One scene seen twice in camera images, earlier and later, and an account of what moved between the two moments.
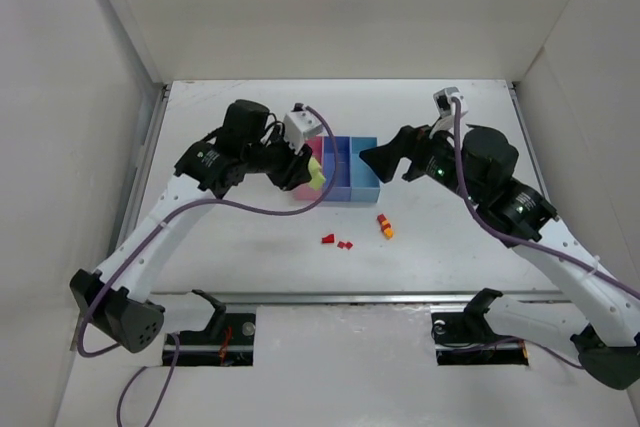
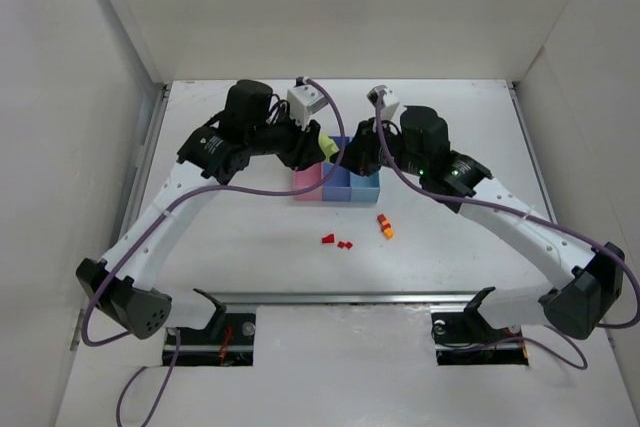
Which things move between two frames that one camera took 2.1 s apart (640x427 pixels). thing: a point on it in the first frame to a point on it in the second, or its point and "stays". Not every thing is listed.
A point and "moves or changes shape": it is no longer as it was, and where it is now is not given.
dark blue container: (342, 187) stays
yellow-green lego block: (316, 172) moves or changes shape
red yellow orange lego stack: (386, 226) stays
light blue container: (364, 180) stays
